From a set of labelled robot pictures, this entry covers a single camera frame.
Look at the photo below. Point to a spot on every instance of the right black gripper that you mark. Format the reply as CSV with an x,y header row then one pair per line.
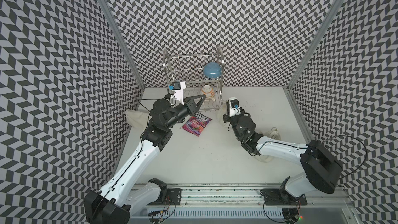
x,y
226,117

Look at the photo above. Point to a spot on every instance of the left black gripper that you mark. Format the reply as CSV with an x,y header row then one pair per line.
x,y
191,107

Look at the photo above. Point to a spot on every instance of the beige drawstring bag front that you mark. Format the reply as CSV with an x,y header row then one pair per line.
x,y
273,133

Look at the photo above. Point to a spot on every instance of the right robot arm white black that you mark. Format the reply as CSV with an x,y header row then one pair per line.
x,y
321,170

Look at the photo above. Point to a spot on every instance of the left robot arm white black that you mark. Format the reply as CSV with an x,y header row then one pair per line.
x,y
114,203

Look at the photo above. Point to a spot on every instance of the white orange bowl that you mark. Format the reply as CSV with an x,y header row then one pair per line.
x,y
208,91

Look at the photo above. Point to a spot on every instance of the blue bowl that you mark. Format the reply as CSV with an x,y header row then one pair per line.
x,y
212,70

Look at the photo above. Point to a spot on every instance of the pink candy packet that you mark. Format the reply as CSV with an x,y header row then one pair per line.
x,y
196,124

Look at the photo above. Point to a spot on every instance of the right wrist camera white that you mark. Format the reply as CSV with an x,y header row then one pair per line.
x,y
233,107

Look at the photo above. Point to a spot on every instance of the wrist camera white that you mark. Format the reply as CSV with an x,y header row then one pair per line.
x,y
233,107
176,91

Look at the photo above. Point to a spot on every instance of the metal wire dish rack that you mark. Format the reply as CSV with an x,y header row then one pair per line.
x,y
189,69

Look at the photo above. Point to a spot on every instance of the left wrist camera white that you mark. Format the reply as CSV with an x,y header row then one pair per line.
x,y
176,91

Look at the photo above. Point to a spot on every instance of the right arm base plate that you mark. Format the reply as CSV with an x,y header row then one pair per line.
x,y
276,196

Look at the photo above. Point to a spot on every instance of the aluminium rail frame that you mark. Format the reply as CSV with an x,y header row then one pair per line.
x,y
242,203

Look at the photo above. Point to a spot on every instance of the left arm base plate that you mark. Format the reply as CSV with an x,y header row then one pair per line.
x,y
167,194

